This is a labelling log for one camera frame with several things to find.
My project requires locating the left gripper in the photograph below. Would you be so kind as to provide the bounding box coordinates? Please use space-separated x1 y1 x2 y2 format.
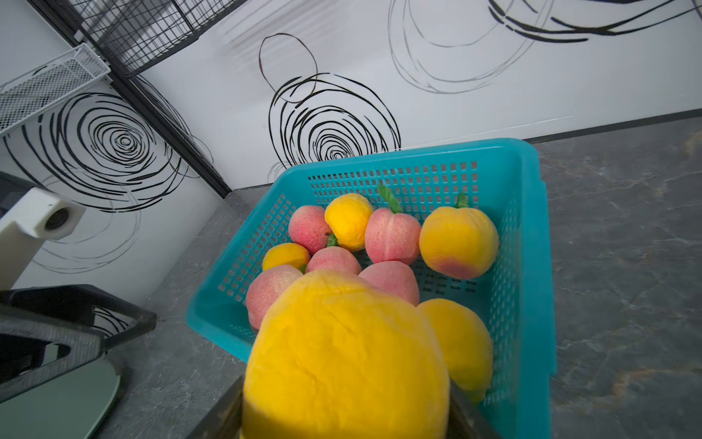
0 285 157 402

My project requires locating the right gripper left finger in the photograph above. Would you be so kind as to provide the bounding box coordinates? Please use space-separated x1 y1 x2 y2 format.
186 375 244 439

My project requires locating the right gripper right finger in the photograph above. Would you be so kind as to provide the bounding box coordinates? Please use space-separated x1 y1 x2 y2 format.
446 380 502 439

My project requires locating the yellow peach top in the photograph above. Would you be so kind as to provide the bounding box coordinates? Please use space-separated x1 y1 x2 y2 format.
241 271 450 438

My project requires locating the pink peach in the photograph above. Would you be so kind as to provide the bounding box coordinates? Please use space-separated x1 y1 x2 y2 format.
288 205 333 255
365 183 422 265
305 246 362 275
245 264 303 330
358 261 420 307

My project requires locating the pink peach bottom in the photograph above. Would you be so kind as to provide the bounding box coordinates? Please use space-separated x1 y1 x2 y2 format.
358 261 420 307

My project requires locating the yellow red peach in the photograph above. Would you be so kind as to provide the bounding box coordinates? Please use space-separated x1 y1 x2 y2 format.
419 193 499 280

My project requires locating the teal plastic basket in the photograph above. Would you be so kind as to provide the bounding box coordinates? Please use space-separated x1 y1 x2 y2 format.
186 138 557 438

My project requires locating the mint green toaster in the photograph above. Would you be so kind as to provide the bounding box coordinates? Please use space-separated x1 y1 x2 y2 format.
1 360 121 439

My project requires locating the white mesh wall shelf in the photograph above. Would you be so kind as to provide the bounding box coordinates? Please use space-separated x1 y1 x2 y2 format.
1 43 112 135

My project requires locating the black wire wall basket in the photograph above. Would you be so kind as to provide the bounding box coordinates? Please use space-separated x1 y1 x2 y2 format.
49 0 244 76

